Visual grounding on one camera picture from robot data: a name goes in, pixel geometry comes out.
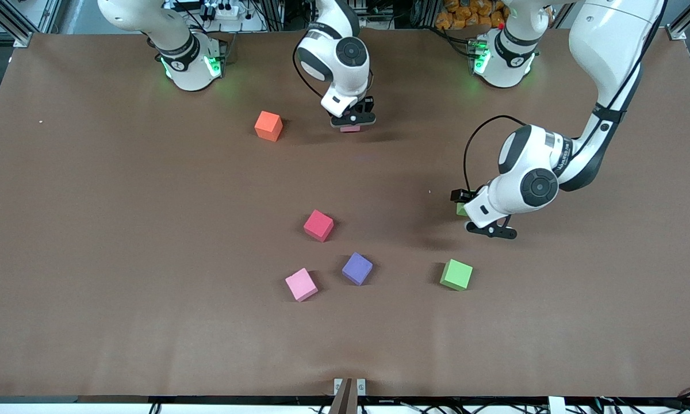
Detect orange foam cube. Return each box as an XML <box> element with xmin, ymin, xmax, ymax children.
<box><xmin>254</xmin><ymin>110</ymin><xmax>284</xmax><ymax>143</ymax></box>

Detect grey metal equipment rack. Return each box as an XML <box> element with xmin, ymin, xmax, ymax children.
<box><xmin>356</xmin><ymin>0</ymin><xmax>380</xmax><ymax>26</ymax></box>

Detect red foam cube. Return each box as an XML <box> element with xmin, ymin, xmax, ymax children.
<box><xmin>303</xmin><ymin>209</ymin><xmax>335</xmax><ymax>243</ymax></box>

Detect purple foam cube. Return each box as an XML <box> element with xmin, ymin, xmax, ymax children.
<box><xmin>341</xmin><ymin>251</ymin><xmax>374</xmax><ymax>286</ymax></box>

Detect orange packaged goods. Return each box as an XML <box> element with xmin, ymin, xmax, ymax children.
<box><xmin>435</xmin><ymin>0</ymin><xmax>509</xmax><ymax>30</ymax></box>

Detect white power strip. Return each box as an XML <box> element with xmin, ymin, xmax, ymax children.
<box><xmin>204</xmin><ymin>2</ymin><xmax>248</xmax><ymax>21</ymax></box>

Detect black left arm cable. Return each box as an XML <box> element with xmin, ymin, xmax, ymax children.
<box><xmin>463</xmin><ymin>115</ymin><xmax>528</xmax><ymax>193</ymax></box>

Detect small metal table bracket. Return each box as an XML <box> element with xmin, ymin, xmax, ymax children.
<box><xmin>333</xmin><ymin>378</ymin><xmax>367</xmax><ymax>396</ymax></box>

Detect aluminium frame post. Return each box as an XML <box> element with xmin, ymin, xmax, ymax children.
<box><xmin>667</xmin><ymin>0</ymin><xmax>690</xmax><ymax>41</ymax></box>
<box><xmin>0</xmin><ymin>0</ymin><xmax>35</xmax><ymax>48</ymax></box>

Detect white table frame rail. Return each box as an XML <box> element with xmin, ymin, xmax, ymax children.
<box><xmin>0</xmin><ymin>401</ymin><xmax>690</xmax><ymax>414</ymax></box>

